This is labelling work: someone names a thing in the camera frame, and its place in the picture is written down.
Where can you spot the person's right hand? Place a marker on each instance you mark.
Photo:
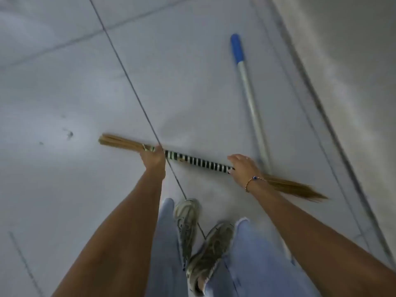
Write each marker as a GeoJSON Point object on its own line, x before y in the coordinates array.
{"type": "Point", "coordinates": [246, 171]}

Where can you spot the person's left hand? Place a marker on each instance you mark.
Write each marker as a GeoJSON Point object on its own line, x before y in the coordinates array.
{"type": "Point", "coordinates": [153, 162]}

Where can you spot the person's left fingers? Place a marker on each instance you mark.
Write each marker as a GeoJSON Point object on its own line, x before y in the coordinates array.
{"type": "Point", "coordinates": [156, 150]}

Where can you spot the person's right fingers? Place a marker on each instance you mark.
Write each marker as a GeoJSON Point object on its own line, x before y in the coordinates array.
{"type": "Point", "coordinates": [237, 158]}

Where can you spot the person's right forearm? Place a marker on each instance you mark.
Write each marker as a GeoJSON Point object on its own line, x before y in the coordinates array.
{"type": "Point", "coordinates": [312, 241]}

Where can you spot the person's left forearm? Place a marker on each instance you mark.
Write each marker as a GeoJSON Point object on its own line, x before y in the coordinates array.
{"type": "Point", "coordinates": [123, 231]}

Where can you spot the silver mop pole blue grip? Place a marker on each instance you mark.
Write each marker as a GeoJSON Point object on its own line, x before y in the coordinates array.
{"type": "Point", "coordinates": [251, 100]}

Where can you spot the person's left grey sneaker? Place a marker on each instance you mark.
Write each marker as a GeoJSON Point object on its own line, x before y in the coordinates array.
{"type": "Point", "coordinates": [186, 224]}

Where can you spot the person's grey sneaker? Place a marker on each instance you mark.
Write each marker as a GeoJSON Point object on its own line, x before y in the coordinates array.
{"type": "Point", "coordinates": [208, 255]}
{"type": "Point", "coordinates": [186, 224]}

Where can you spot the dark dirt clump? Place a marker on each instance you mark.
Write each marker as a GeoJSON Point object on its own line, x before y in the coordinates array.
{"type": "Point", "coordinates": [70, 134]}

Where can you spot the person's right grey sneaker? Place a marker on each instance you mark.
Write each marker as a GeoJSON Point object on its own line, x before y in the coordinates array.
{"type": "Point", "coordinates": [208, 255]}

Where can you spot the light blue jeans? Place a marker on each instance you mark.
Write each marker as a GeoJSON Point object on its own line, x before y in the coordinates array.
{"type": "Point", "coordinates": [256, 259]}

